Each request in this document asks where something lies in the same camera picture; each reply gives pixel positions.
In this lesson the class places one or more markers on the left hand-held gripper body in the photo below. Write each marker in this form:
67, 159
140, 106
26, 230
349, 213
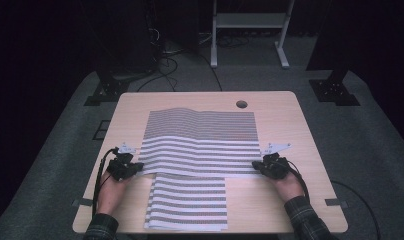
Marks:
120, 168

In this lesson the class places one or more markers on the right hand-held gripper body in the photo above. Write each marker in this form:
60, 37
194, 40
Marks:
276, 168

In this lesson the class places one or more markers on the grey white striped cloth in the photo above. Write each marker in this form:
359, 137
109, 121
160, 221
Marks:
200, 146

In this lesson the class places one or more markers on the person's right hand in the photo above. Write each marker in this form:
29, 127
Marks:
290, 188

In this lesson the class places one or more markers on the person's left hand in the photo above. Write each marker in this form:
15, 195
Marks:
110, 196

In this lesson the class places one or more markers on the grey tape strip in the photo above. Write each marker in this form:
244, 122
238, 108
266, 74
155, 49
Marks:
336, 202
81, 202

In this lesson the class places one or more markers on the black stand base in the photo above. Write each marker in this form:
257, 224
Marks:
333, 90
105, 90

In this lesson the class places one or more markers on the white metal stand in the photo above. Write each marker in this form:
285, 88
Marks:
250, 20

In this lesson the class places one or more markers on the black floor socket frame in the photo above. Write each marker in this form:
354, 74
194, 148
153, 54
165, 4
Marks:
101, 130

